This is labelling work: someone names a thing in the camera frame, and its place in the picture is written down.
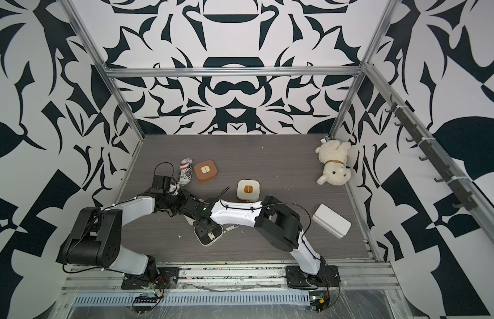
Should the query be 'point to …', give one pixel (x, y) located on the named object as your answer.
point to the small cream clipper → (231, 228)
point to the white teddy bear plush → (334, 155)
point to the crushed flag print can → (185, 171)
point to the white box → (331, 221)
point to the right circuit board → (319, 300)
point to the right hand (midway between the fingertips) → (203, 225)
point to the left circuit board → (145, 301)
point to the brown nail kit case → (205, 171)
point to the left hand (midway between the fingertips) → (194, 197)
